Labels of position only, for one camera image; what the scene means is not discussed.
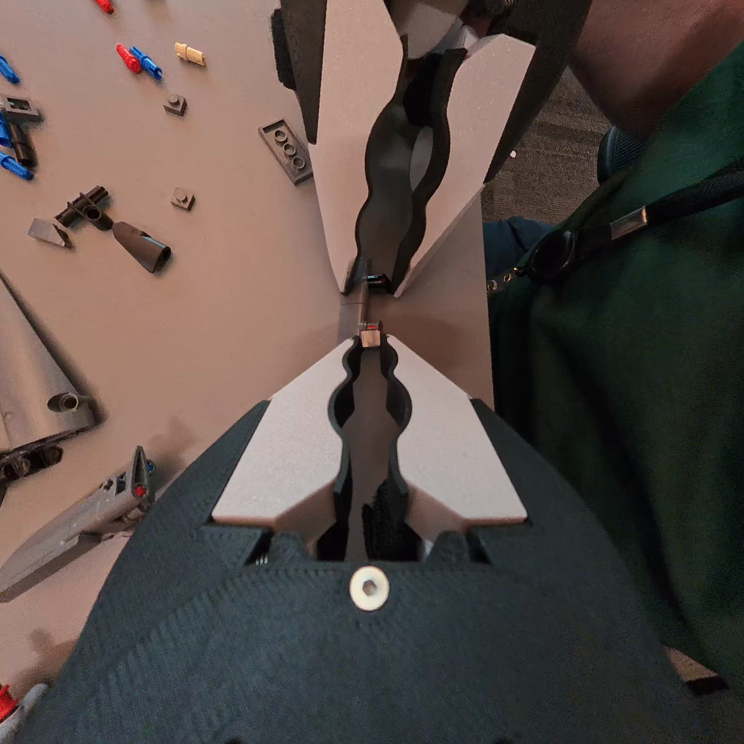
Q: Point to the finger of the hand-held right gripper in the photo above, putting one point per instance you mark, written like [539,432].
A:
[482,116]
[349,87]

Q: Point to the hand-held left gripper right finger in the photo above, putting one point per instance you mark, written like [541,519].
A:
[459,465]

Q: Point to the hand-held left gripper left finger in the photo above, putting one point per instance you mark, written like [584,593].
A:
[279,465]

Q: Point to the person's right forearm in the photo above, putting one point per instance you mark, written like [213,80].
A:
[639,58]

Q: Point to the dark grey studded lego plate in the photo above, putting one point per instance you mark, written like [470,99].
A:
[288,151]

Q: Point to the tan lego pin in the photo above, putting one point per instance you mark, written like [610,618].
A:
[190,54]

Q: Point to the tiny grey square lego plate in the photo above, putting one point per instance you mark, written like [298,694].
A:
[182,199]
[175,104]

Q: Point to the grey lego wing subassembly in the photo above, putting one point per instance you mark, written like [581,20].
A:
[87,517]

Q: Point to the scattered small lego pieces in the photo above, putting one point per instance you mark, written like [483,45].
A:
[145,63]

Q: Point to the dark grey lego connector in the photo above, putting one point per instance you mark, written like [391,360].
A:
[29,459]

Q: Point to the dark cone lego piece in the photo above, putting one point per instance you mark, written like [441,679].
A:
[142,247]

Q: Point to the long grey lego wing panel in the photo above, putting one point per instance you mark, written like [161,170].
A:
[29,360]

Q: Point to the black cross lego connector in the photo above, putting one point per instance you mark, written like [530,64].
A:
[84,209]

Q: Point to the small grey lego slope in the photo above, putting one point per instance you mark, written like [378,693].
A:
[49,232]

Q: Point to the person's dark blue pants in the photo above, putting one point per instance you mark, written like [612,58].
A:
[514,247]

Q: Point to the person's green shirt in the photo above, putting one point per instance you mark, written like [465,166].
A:
[639,407]

